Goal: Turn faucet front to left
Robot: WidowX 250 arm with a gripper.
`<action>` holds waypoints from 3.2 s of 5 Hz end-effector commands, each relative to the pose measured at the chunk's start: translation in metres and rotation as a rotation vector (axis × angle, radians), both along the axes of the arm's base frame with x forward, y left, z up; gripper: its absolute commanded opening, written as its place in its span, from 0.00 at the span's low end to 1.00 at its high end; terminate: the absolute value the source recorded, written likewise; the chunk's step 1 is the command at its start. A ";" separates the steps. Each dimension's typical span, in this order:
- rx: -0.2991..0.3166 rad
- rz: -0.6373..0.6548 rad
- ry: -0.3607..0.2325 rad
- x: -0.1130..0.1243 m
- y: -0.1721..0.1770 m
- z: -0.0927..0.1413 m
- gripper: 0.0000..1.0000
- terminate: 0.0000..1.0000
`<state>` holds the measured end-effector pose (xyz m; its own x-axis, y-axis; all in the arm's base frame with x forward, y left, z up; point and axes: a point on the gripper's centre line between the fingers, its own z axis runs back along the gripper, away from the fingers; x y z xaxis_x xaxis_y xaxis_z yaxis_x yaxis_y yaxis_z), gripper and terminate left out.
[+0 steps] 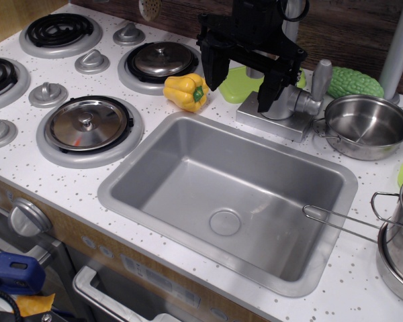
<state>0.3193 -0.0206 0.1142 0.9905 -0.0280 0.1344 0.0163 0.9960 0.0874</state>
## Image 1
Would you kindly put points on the grey plastic sink basin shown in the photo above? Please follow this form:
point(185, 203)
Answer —
point(266, 211)

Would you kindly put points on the grey stove knob front middle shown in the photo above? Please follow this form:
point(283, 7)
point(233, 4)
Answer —
point(48, 95)

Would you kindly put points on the steel pot lid back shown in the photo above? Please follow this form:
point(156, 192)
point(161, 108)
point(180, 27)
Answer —
point(156, 61)

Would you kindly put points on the grey vertical post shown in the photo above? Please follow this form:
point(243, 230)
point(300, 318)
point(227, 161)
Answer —
point(392, 70)

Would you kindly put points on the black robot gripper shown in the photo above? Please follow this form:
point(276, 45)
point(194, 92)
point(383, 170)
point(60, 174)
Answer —
point(253, 28)

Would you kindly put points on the hanging slotted spoon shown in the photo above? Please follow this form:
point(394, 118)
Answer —
point(150, 9)

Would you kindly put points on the blue clamp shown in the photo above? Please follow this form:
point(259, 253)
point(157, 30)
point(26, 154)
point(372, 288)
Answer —
point(20, 274)

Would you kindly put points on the yellow toy bell pepper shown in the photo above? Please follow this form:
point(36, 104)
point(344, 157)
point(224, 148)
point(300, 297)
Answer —
point(189, 92)

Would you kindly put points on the steel pot lid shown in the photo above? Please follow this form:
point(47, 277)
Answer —
point(88, 123)
point(156, 61)

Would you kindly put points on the green toy bitter gourd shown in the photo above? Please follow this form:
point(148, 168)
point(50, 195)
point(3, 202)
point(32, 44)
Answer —
point(346, 81)

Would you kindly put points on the grey oven knob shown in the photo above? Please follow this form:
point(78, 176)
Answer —
point(27, 220)

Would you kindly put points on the grey stove knob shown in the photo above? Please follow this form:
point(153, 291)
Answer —
point(93, 62)
point(129, 35)
point(48, 95)

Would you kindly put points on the steel pan with handles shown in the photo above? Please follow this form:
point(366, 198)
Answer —
point(362, 127)

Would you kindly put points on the black coil burner back left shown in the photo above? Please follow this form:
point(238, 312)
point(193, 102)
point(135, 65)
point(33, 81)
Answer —
point(61, 29)

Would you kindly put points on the steel pot lid front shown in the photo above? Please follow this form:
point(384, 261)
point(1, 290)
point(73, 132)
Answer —
point(88, 123)

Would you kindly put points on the steel pan with wire handle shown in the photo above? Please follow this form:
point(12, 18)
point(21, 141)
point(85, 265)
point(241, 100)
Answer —
point(388, 272)

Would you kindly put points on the silver toy faucet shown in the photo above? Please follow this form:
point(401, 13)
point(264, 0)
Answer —
point(290, 115)

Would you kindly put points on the green toy cutting board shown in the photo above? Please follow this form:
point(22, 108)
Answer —
point(238, 85)

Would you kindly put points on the grey oven door handle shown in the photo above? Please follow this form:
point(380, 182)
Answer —
point(113, 297)

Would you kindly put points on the grey stove knob back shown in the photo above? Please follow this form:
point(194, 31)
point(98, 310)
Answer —
point(129, 35)

